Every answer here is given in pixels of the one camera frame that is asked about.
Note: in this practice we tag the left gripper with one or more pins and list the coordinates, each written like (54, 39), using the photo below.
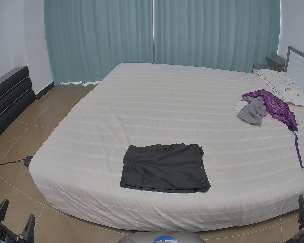
(5, 234)

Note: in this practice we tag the black T-shirt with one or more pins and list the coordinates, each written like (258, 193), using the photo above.
(164, 168)

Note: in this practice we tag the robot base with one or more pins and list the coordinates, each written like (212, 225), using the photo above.
(162, 238)

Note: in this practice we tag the bed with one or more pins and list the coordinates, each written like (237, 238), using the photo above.
(167, 105)

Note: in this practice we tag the black power adapter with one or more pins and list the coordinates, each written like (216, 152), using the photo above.
(28, 160)

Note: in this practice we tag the purple satin garment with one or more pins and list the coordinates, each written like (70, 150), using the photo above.
(278, 105)

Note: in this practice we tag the grey garment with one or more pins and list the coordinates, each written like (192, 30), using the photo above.
(252, 113)

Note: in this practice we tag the white garment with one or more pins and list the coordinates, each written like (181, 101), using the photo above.
(239, 106)

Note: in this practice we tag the black chest of drawers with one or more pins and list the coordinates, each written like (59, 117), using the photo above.
(7, 97)

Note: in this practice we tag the white printed pillow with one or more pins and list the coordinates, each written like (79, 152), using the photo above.
(283, 85)

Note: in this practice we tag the grey bedside table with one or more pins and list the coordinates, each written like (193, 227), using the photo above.
(271, 62)

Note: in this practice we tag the blue-green curtain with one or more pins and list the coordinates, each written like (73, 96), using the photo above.
(212, 24)
(98, 29)

